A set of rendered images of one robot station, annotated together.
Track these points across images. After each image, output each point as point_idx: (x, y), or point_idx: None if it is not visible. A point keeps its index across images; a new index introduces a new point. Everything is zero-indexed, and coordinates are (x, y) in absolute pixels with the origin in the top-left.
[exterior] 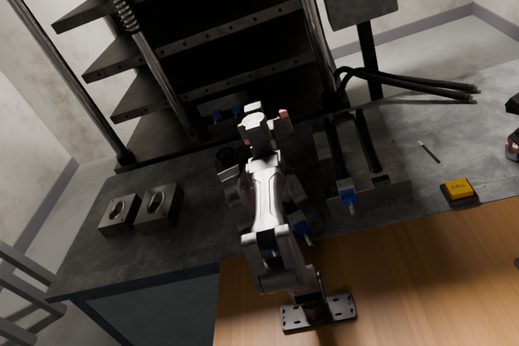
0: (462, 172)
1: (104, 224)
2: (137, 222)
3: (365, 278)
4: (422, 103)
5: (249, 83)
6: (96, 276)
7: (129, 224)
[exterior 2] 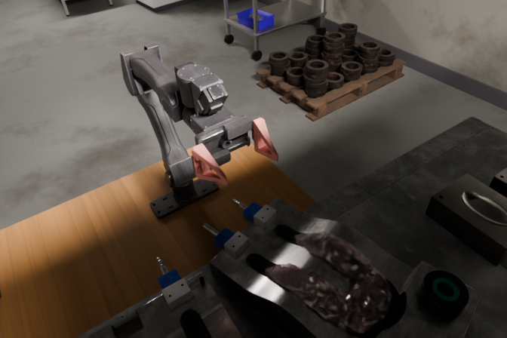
0: None
1: None
2: (467, 177)
3: (149, 236)
4: None
5: None
6: (444, 145)
7: (493, 186)
